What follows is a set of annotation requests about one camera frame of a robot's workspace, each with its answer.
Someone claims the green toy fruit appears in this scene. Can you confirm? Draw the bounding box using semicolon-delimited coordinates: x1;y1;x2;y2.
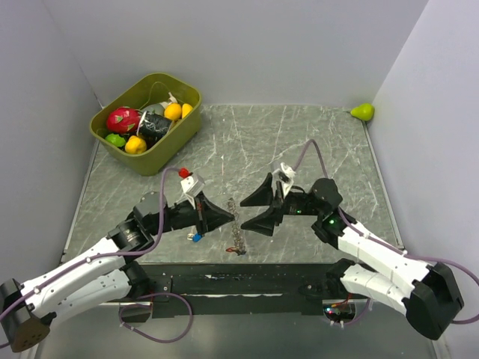
105;133;126;148

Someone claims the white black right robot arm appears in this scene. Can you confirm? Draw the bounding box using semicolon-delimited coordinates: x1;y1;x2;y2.
240;174;464;340

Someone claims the yellow lemon toy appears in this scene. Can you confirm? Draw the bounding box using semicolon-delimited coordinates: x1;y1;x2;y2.
181;103;193;119

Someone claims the orange toy fruit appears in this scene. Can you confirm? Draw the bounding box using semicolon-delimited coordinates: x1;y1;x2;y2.
163;103;183;121

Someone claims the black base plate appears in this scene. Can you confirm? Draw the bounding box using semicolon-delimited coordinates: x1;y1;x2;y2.
100;263;371;319

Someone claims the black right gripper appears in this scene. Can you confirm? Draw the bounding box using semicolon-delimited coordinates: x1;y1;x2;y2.
240;172;323;236

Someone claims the red dragon fruit toy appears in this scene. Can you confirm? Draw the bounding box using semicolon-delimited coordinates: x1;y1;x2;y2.
106;107;142;134

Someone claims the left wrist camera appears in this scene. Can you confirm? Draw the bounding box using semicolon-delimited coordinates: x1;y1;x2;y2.
178;168;205;208

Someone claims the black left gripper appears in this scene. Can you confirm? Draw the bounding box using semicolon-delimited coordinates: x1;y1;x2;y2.
148;189;234;236

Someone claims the metal disc with key rings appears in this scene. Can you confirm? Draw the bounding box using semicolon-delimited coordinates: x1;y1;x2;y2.
225;197;246;256

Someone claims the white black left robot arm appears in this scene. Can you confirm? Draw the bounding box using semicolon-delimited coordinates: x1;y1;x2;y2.
1;192;234;352

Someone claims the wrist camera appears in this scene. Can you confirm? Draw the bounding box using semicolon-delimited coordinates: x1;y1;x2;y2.
178;168;205;208
272;162;296;198

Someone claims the yellow bell pepper toy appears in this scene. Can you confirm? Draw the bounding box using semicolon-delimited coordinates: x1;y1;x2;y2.
124;135;147;155

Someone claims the black wrapped cylinder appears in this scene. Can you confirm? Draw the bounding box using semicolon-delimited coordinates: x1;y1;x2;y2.
137;111;173;139

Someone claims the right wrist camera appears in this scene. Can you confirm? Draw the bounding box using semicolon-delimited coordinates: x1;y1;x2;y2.
272;162;296;198

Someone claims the blue key tag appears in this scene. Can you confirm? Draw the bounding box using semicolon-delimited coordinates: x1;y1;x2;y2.
187;233;203;243

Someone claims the green pear toy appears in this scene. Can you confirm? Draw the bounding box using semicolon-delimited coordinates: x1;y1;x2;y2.
350;103;375;122

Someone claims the olive green plastic bin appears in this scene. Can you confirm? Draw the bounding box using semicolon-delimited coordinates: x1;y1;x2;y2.
90;73;202;177

